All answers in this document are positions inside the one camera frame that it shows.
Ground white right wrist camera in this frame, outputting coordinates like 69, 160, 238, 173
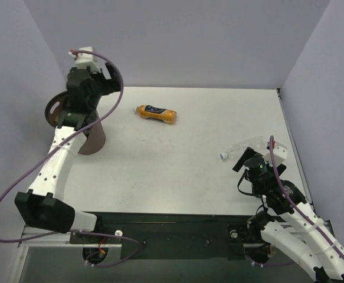
263, 141, 288, 167

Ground brown cylindrical bin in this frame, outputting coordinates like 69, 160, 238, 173
44, 91, 106, 155

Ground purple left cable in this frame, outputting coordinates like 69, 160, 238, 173
0, 49, 145, 268

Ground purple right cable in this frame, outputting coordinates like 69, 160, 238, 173
246, 135, 344, 277

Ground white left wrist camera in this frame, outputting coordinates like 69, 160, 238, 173
68, 50, 101, 74

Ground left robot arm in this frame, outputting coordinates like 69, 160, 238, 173
15, 63, 123, 243

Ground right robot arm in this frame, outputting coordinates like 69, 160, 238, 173
233, 146, 344, 282

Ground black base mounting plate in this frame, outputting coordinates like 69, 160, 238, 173
70, 212, 271, 262

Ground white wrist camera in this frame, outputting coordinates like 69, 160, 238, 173
263, 141, 288, 167
68, 50, 101, 74

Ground clear plastic bottle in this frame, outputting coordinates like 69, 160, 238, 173
219, 136, 268, 162

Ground purple cable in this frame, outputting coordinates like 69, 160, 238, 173
0, 49, 145, 268
246, 135, 344, 277

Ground orange juice bottle white cap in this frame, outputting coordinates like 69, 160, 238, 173
133, 105, 177, 124

